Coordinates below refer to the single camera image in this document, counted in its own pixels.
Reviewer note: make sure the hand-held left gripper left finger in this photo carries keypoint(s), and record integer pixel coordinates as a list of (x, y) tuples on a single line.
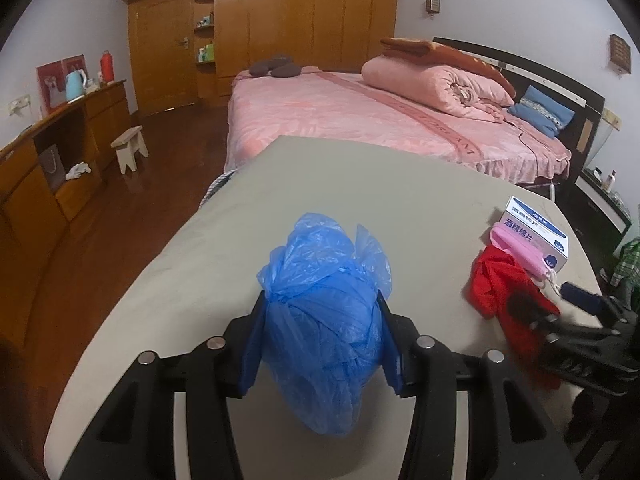
[(250, 355)]

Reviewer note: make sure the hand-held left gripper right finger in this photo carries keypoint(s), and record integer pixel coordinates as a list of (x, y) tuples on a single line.
[(395, 355)]

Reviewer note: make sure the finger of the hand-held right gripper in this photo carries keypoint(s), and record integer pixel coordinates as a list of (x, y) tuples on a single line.
[(582, 296), (532, 315)]

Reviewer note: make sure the red cloth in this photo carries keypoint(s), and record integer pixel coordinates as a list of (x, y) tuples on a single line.
[(492, 285)]

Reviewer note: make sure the pink face mask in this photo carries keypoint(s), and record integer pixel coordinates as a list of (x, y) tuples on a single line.
[(520, 255)]

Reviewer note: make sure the blue plastic bag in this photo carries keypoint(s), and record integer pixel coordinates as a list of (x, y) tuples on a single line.
[(320, 335)]

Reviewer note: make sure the white box with blue print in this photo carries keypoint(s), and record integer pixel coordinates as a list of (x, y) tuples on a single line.
[(530, 217)]

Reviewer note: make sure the plaid cloth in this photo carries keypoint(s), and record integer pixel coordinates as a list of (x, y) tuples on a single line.
[(630, 260)]

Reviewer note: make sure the dark nightstand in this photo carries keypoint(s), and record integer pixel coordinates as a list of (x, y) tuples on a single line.
[(600, 220)]

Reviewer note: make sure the white blanket controller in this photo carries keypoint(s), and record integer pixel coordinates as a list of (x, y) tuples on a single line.
[(552, 191)]

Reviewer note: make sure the white bottle with dark cap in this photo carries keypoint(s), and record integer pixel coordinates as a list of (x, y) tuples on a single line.
[(609, 182)]

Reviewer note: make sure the blue striped cloth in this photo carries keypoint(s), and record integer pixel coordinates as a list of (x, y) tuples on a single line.
[(217, 187)]

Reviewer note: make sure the beige table cover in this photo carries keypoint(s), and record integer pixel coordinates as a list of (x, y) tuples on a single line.
[(300, 185)]

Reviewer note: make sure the blue pillow with patterned band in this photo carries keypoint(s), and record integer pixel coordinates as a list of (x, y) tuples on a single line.
[(542, 110)]

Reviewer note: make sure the dark wooden bed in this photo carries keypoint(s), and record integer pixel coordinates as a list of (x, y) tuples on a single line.
[(550, 72)]

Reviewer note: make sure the small white stool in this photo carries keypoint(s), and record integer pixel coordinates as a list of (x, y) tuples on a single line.
[(129, 140)]

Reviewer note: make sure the white crumpled cloth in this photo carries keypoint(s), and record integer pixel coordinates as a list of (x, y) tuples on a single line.
[(77, 171)]

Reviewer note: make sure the pink bedsheet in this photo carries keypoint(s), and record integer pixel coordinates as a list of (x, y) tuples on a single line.
[(325, 110)]

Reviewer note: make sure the folded pink quilt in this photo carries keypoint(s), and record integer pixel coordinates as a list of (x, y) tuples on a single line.
[(425, 80)]

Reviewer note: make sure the wooden dresser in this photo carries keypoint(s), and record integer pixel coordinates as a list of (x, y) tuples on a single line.
[(30, 210)]

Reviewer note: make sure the grey paper bag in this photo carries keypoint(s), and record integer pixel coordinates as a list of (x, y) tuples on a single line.
[(51, 167)]

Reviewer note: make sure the brown neck pillow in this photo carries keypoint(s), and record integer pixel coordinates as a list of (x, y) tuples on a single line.
[(282, 70)]

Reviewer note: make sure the red brown blanket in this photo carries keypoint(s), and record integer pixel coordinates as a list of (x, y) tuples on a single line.
[(405, 47)]

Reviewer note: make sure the light blue kettle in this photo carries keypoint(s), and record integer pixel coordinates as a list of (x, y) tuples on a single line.
[(75, 87)]

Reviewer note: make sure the red thermos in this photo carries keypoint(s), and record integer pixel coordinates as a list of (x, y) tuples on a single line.
[(106, 67)]

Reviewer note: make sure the wooden wardrobe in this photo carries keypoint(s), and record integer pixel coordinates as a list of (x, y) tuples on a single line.
[(300, 20)]

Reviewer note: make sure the wall socket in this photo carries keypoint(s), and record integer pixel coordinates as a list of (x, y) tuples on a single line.
[(611, 117)]

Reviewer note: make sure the large wooden wall lamp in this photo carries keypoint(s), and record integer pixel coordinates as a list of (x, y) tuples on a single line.
[(620, 52)]

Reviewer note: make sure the small wooden wall lamp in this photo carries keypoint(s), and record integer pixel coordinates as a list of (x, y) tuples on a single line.
[(433, 3)]

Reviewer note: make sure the large red photo frame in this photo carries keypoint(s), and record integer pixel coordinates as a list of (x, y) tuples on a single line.
[(49, 85)]

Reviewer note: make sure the small red photo frame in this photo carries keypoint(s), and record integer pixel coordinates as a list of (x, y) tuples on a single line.
[(74, 62)]

